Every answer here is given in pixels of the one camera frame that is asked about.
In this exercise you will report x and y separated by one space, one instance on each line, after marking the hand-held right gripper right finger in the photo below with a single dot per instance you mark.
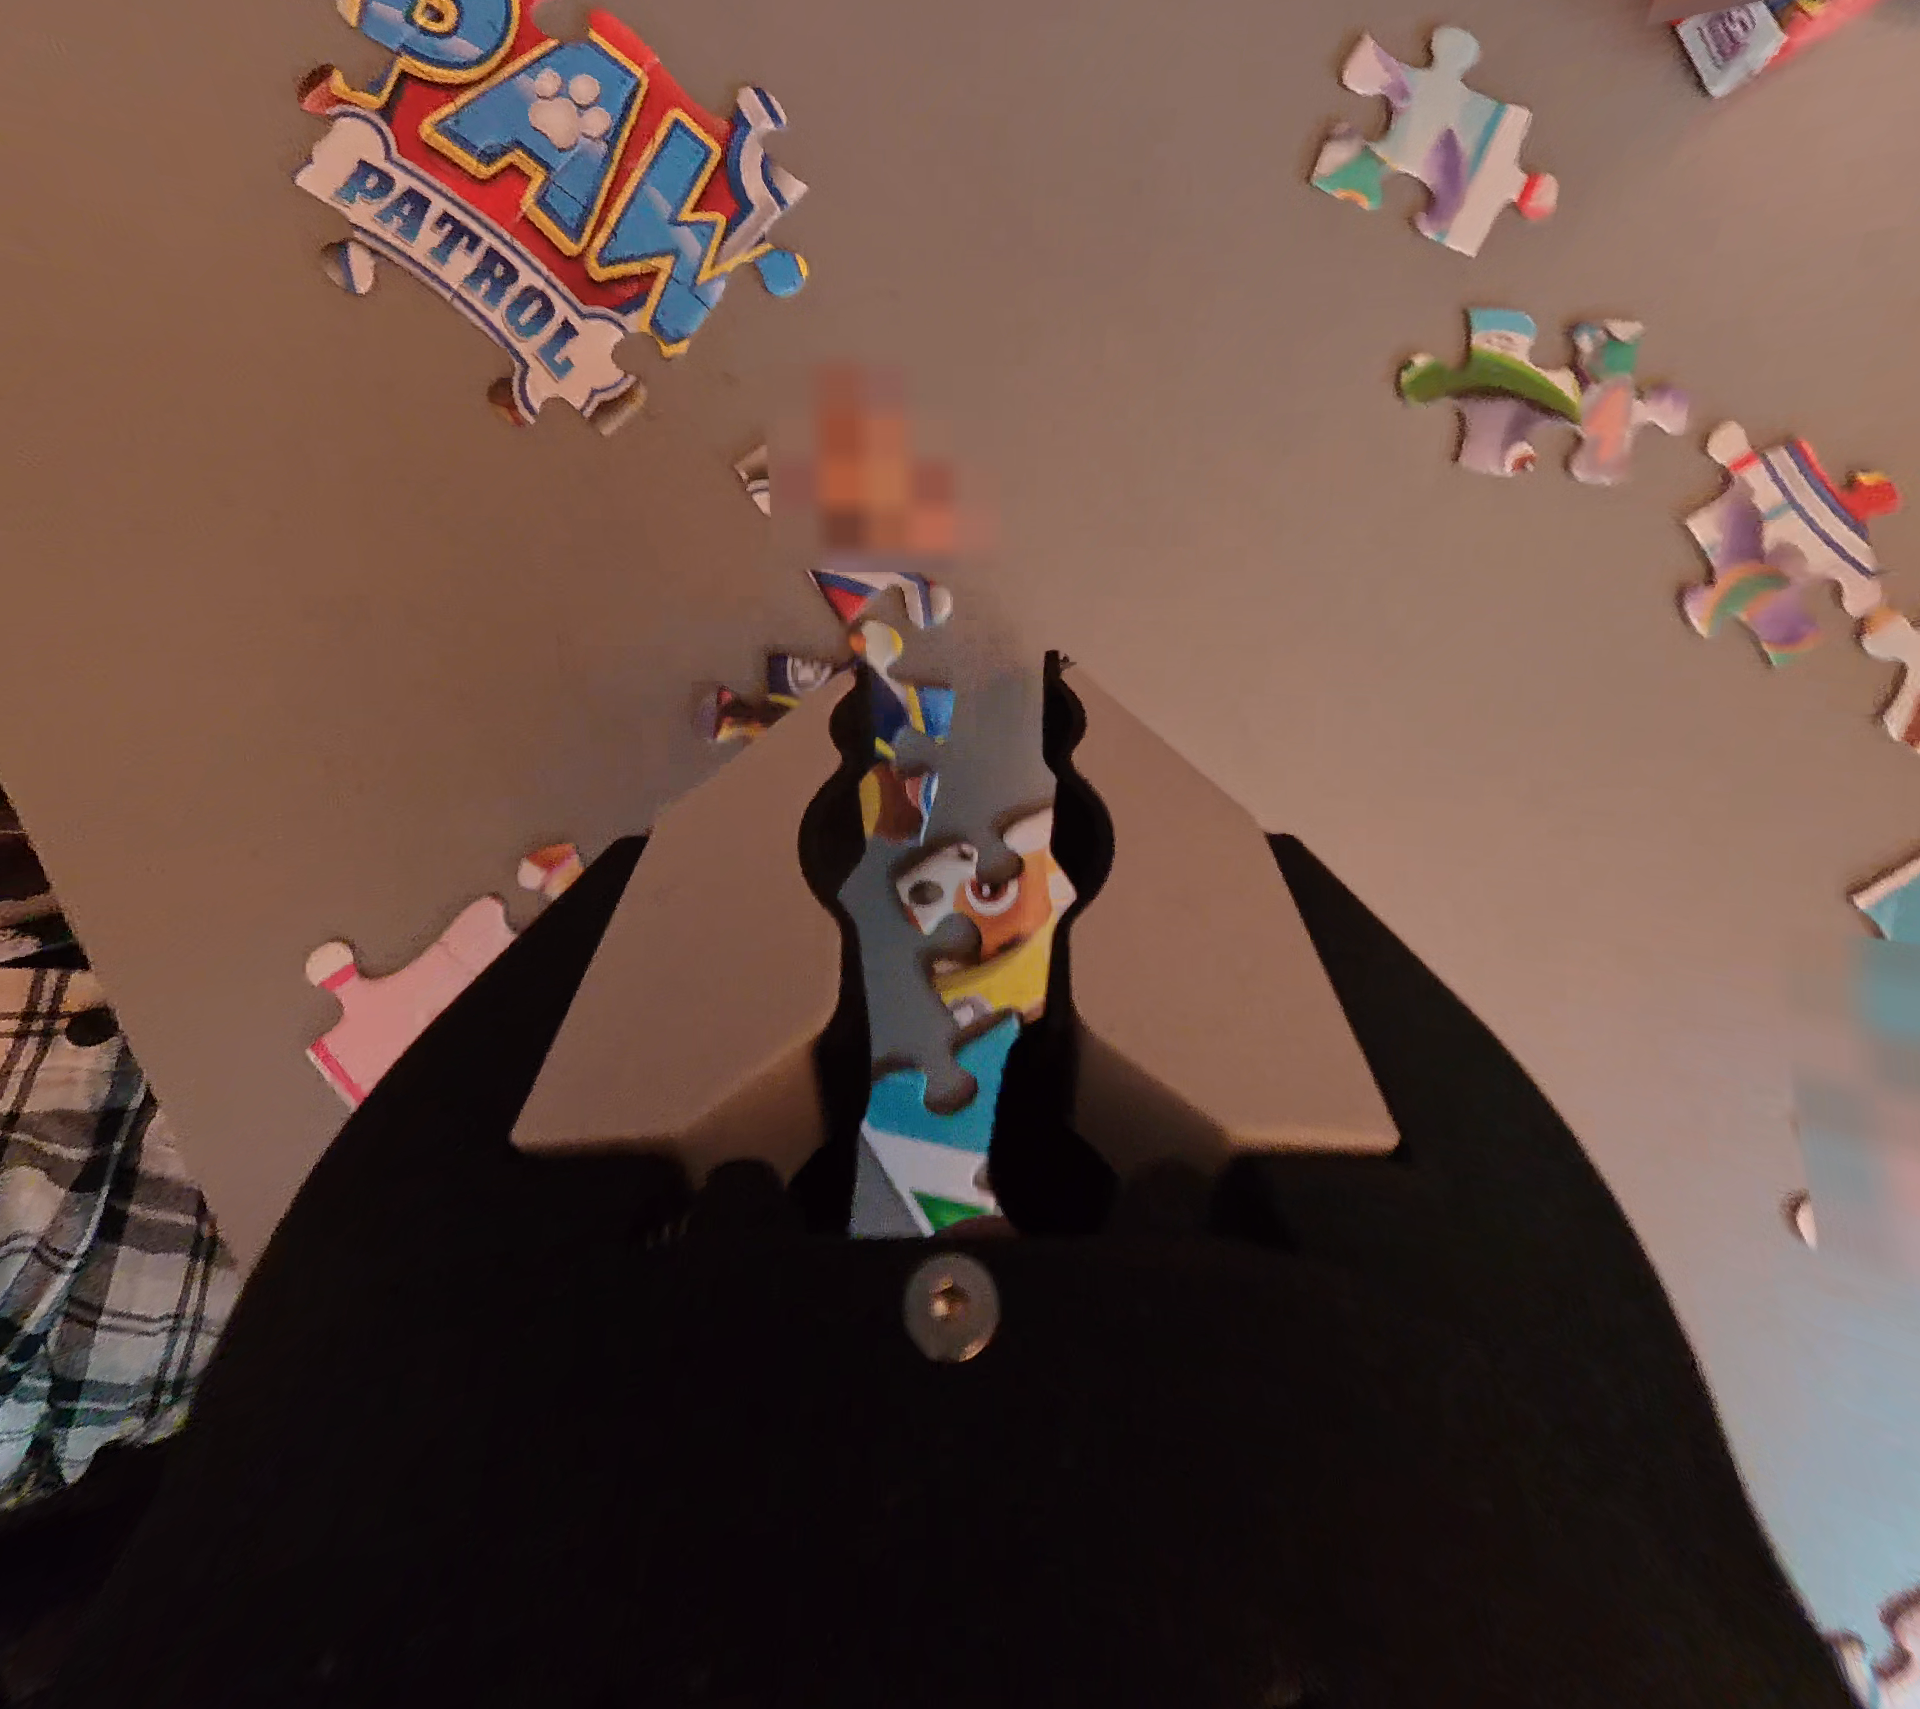
1215 988

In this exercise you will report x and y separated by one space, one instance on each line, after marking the assembled logo puzzle section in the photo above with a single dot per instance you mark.
555 134

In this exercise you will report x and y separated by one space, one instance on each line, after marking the pink dog puzzle piece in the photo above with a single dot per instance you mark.
434 988

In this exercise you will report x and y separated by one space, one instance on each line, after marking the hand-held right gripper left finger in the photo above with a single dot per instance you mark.
705 988

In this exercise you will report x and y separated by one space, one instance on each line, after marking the plaid shirt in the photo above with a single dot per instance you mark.
74 1139

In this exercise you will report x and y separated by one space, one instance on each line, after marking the yellow dog puzzle piece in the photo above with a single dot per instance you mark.
975 898

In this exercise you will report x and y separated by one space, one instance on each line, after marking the teal green corner puzzle piece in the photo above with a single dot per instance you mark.
915 1108

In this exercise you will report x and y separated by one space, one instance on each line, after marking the green purple puzzle piece pair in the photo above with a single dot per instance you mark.
1514 388

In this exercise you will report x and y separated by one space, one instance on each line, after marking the white teal purple puzzle piece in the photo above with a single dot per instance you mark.
1441 142

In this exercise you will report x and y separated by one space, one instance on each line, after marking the assembled teal puzzle section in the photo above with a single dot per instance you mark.
1892 903

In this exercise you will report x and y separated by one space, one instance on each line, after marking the white purple striped puzzle piece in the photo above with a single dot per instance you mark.
1784 538

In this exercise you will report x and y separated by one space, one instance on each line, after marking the white orange red puzzle piece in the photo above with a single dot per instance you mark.
1899 680

